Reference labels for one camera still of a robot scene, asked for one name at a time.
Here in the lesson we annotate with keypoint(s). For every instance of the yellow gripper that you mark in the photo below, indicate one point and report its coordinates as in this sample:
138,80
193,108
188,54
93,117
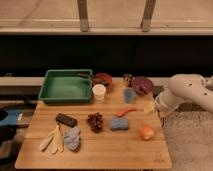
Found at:
149,108

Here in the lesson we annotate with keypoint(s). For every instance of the blue object at left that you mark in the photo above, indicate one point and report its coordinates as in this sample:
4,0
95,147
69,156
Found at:
9,117

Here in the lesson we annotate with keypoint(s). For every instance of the white paper cup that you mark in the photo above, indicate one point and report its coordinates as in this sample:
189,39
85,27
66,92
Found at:
99,91

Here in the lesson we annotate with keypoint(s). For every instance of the dark red grape bunch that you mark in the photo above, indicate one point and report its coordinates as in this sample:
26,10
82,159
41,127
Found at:
95,122

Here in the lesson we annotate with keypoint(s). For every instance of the blue translucent cup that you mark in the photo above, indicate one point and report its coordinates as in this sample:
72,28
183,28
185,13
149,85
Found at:
128,95

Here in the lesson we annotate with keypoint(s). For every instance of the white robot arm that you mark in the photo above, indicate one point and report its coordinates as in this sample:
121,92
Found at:
185,88

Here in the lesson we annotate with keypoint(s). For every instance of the green plastic tray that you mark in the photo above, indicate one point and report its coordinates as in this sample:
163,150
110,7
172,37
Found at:
66,86

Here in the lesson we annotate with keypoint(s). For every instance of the grey-blue towel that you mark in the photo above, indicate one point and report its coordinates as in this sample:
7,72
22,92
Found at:
72,138

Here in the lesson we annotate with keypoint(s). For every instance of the orange carrot toy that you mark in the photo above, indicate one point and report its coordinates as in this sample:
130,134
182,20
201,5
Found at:
125,111

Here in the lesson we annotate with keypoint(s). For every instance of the small dark jar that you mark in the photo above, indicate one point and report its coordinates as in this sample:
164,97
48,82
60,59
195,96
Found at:
127,78

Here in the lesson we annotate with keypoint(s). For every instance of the wooden fork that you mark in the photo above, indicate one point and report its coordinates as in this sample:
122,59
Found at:
59,140

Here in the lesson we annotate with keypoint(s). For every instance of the orange peach fruit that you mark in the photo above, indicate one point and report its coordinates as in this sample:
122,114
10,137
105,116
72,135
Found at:
146,132

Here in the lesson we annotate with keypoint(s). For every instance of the red bowl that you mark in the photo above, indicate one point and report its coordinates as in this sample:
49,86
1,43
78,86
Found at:
102,78

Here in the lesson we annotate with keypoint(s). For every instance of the blue sponge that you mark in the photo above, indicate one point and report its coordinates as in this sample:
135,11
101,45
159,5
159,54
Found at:
119,124

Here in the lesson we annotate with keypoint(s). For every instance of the black rectangular block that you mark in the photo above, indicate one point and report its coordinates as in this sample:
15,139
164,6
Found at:
65,119

